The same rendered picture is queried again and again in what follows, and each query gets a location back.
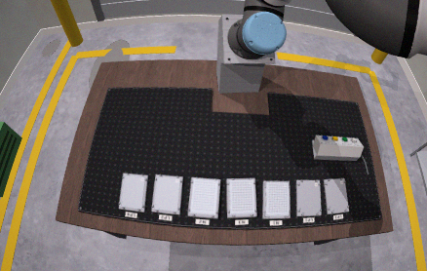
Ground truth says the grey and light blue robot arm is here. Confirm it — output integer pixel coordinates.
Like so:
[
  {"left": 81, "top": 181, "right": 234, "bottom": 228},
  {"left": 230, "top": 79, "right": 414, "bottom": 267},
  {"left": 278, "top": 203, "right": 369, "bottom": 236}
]
[{"left": 227, "top": 0, "right": 427, "bottom": 59}]

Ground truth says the black perforated work table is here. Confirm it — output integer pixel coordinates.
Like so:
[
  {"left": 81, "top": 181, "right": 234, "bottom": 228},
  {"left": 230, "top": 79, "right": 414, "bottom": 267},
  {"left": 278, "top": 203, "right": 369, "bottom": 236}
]
[{"left": 78, "top": 87, "right": 382, "bottom": 229}]

